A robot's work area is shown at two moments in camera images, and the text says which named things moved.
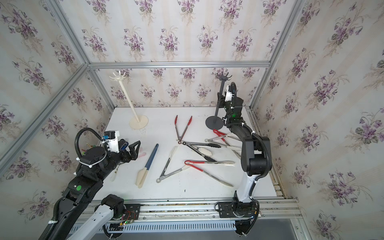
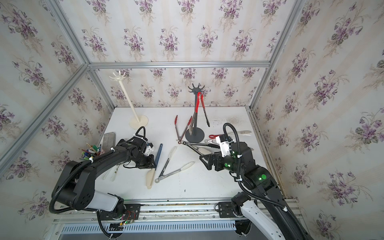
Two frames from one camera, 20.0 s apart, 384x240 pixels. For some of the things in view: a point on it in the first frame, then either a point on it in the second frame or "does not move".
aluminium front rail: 270,209 does not move
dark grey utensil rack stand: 216,123 → 195,134
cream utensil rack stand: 137,122 does not move
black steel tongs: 189,144 does not move
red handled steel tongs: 189,162 → 198,94
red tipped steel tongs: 180,137 does not move
